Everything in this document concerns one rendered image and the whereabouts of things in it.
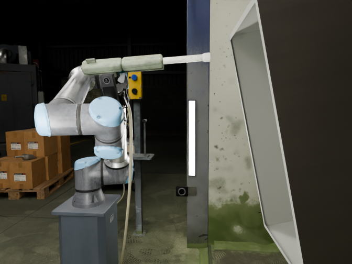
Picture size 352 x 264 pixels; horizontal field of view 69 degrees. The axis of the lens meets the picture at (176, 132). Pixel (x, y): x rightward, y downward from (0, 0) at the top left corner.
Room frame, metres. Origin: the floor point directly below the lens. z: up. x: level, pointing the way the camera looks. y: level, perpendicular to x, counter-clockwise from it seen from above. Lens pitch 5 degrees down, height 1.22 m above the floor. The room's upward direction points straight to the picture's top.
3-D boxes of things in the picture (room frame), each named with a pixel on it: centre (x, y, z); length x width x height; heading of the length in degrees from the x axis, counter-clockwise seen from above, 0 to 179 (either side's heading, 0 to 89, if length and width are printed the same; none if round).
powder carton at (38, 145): (3.89, 2.05, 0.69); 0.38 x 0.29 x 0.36; 177
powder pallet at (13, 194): (3.92, 2.18, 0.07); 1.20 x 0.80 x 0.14; 2
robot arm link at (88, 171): (1.52, 0.52, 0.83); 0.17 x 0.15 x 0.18; 101
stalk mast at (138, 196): (2.39, 0.36, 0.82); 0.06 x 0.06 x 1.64; 85
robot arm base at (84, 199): (1.52, 0.53, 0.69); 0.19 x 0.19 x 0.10
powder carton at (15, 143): (3.93, 2.35, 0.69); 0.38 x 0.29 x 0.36; 176
